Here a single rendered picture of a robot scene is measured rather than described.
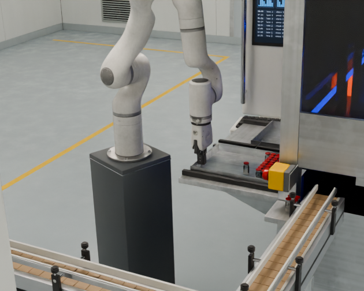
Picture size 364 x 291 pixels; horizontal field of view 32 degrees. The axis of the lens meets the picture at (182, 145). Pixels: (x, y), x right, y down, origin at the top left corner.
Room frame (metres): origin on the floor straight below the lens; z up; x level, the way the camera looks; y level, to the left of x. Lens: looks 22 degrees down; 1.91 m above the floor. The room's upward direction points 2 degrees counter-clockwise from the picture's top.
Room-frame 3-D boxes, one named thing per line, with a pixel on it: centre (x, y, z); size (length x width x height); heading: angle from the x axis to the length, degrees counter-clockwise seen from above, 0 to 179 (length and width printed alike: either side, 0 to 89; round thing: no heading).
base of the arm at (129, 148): (2.51, 0.22, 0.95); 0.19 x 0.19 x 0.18
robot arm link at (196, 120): (2.29, -0.07, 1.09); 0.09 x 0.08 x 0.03; 152
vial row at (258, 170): (2.24, -0.32, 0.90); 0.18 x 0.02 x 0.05; 152
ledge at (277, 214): (1.92, -0.36, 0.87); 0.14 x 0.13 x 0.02; 62
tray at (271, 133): (2.53, -0.50, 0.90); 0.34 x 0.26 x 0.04; 62
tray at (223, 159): (2.28, -0.24, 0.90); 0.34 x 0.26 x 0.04; 62
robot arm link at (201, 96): (2.29, -0.08, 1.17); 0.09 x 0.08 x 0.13; 143
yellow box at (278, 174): (1.95, -0.33, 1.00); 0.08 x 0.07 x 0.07; 62
